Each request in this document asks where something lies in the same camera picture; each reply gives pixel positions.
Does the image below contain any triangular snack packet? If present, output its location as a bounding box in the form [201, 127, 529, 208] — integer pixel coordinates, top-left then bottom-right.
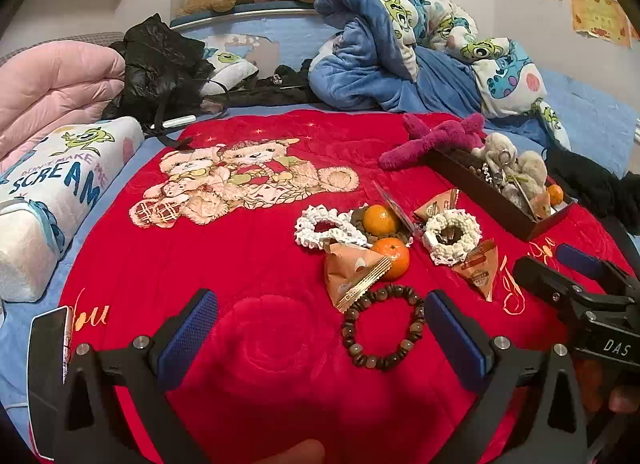
[529, 191, 551, 219]
[412, 189, 461, 222]
[322, 241, 392, 312]
[451, 239, 501, 302]

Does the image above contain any yellow wall certificate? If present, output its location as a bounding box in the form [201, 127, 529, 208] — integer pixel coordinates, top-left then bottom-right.
[570, 0, 633, 48]

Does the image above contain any cream crochet scrunchie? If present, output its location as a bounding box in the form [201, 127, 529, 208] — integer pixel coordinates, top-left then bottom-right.
[422, 209, 482, 265]

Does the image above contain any brown wooden bead bracelet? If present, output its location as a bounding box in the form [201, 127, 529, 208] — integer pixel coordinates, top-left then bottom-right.
[341, 285, 427, 371]

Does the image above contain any dark garment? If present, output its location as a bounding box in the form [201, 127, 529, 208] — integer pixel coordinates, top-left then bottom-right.
[220, 64, 321, 107]

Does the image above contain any white cartoon printed pillow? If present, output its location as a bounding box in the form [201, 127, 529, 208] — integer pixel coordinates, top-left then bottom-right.
[0, 116, 146, 302]

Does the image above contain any blue cartoon printed quilt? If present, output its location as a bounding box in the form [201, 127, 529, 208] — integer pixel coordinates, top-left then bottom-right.
[307, 0, 573, 149]

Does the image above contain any red bear printed blanket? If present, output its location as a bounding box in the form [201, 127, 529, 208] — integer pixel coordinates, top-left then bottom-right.
[57, 108, 636, 464]

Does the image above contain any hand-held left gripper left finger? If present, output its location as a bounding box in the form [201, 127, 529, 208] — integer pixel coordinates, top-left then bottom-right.
[55, 288, 221, 464]

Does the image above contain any magenta plush toy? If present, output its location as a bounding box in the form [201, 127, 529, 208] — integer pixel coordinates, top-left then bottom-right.
[378, 112, 488, 171]

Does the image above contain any small cartoon printed pillow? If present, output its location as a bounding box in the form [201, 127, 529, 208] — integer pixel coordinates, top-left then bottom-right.
[202, 46, 261, 94]

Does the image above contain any black puffer jacket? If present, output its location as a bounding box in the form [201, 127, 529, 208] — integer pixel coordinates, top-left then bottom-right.
[102, 14, 216, 125]

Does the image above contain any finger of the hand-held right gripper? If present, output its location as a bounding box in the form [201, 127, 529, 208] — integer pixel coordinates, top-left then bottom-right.
[512, 256, 583, 305]
[555, 243, 626, 285]

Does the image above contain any person's right hand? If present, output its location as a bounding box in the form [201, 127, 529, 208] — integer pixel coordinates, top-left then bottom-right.
[575, 359, 640, 415]

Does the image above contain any white crochet scrunchie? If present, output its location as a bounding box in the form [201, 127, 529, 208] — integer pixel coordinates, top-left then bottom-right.
[294, 205, 373, 249]

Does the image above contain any black smartphone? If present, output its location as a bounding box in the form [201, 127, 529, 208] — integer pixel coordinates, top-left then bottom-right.
[27, 306, 73, 460]

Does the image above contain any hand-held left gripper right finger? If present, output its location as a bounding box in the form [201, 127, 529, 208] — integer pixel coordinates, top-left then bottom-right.
[424, 290, 588, 464]

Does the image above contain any dark brown storage box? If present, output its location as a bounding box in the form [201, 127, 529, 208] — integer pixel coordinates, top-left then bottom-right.
[422, 146, 576, 242]

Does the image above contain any dark small bead bracelet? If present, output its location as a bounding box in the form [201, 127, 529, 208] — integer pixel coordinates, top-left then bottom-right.
[347, 206, 416, 249]

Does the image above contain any person's left hand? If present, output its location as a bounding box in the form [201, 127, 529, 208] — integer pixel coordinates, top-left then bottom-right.
[249, 439, 327, 464]

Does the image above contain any beige plush keychain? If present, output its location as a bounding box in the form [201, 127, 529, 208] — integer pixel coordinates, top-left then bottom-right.
[500, 150, 549, 209]
[472, 133, 518, 169]

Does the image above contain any pink quilt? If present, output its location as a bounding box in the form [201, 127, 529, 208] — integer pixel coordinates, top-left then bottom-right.
[0, 48, 126, 159]

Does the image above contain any round photo badge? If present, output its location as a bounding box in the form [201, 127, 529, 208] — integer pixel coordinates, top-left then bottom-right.
[371, 180, 418, 239]

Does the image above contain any black cloth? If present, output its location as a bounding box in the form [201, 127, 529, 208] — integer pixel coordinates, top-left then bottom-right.
[545, 146, 640, 235]

